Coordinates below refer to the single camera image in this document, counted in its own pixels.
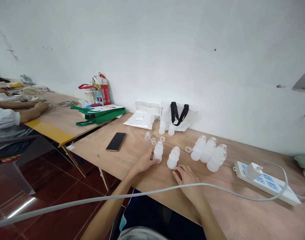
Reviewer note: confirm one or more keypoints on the clear silicone nipple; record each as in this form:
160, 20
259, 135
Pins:
147, 136

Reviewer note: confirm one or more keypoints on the grey chair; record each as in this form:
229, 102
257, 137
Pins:
24, 155

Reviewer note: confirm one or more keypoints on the flat white plastic bag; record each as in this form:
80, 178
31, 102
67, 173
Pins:
139, 120

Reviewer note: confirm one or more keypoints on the blue white packet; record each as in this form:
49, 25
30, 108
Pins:
26, 80

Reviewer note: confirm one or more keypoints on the translucent white baby bottle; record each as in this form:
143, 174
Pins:
197, 150
223, 147
216, 160
208, 152
173, 157
158, 151

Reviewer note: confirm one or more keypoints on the green cloth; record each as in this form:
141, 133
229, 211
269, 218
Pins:
304, 162

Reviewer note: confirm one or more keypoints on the person's right hand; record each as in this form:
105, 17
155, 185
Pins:
189, 182

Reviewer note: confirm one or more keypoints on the person's left hand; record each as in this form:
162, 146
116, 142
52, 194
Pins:
143, 163

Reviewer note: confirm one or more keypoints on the black smartphone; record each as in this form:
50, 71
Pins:
116, 141

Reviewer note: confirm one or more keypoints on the pile of metal parts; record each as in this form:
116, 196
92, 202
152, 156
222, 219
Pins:
67, 103

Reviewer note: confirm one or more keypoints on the person's body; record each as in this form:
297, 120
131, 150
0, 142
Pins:
154, 217

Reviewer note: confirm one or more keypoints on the yellow board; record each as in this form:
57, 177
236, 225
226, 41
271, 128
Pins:
49, 131

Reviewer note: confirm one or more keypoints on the green fabric bag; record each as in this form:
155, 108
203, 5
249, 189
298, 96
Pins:
102, 115

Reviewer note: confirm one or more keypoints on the small white desk fan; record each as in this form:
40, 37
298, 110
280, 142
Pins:
29, 92

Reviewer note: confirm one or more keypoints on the white power strip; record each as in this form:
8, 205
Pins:
272, 186

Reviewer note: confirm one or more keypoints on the red white paper bag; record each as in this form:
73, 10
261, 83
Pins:
102, 92

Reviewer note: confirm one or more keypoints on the clear plastic bag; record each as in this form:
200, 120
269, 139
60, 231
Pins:
148, 108

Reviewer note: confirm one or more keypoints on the small translucent bottle without cap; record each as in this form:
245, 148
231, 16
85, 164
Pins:
162, 128
171, 130

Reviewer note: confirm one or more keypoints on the white charger adapter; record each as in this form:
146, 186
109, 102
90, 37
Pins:
253, 171

